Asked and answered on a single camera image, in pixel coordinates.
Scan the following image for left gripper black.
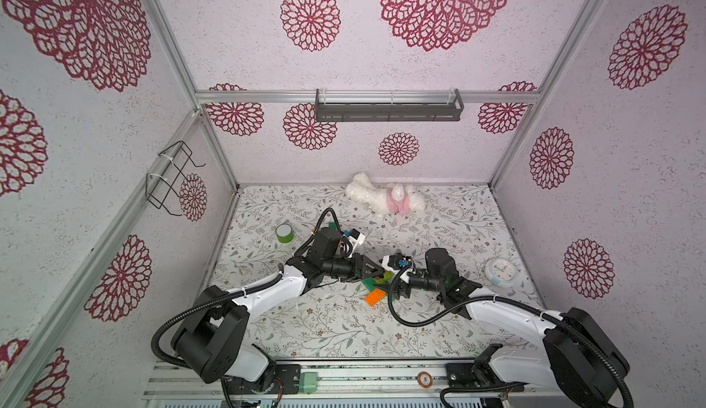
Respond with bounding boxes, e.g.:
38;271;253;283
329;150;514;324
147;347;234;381
322;252;384;285

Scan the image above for dark green lego brick back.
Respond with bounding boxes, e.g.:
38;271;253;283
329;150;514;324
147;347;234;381
362;278;377;292

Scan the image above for orange lego brick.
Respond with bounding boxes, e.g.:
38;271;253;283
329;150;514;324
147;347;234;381
365;288;387;307

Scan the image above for lime lego brick back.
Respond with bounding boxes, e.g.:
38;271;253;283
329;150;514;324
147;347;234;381
376;271;395;285

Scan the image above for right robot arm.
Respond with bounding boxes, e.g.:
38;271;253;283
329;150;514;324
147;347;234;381
382;248;635;407

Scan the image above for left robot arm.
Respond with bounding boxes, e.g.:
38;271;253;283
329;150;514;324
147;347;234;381
150;207;384;393

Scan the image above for white pink plush toy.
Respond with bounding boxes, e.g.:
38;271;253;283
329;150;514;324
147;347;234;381
345;173;426;216

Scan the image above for green tape roll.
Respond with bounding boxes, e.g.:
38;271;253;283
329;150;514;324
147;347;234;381
275;223;294;244

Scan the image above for green connector block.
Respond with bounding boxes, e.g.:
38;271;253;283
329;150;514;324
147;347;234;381
299;371;318;394

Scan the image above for metal base rail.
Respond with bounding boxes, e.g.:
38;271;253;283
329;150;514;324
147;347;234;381
142;356;608;408

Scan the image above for black wall shelf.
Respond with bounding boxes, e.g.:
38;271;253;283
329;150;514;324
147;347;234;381
314;90;465;123

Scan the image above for black wire wall rack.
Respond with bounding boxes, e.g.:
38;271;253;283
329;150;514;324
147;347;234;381
143;141;205;217

